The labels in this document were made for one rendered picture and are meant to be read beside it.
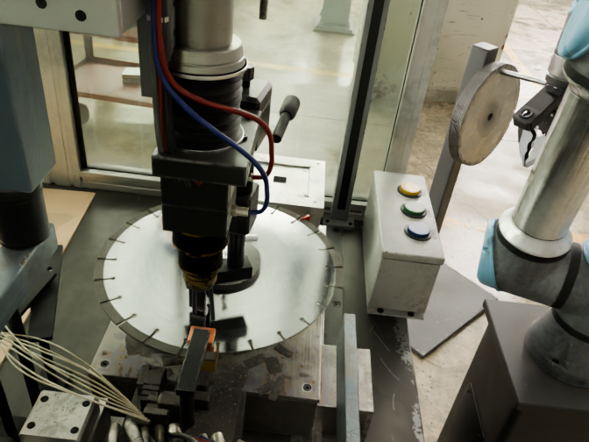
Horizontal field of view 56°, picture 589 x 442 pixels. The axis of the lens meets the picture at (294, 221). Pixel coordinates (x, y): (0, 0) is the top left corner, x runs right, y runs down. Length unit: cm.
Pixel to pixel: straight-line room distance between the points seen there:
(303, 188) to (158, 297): 44
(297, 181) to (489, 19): 304
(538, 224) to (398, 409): 36
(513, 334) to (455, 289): 123
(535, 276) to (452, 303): 132
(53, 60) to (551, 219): 96
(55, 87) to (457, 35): 308
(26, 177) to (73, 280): 65
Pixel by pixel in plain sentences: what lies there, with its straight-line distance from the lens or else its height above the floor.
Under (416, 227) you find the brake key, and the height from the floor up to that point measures 91.
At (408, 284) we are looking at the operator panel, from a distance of 102.
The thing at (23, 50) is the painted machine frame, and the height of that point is 132.
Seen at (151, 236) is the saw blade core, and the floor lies 95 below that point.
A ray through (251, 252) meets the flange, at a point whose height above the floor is 96.
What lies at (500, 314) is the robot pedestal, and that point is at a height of 75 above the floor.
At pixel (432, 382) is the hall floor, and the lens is 200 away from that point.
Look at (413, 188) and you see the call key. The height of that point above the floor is 91.
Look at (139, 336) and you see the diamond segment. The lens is 71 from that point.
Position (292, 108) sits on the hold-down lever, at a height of 122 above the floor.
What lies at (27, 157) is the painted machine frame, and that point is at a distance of 47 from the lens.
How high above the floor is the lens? 147
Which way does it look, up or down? 35 degrees down
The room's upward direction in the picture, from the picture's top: 7 degrees clockwise
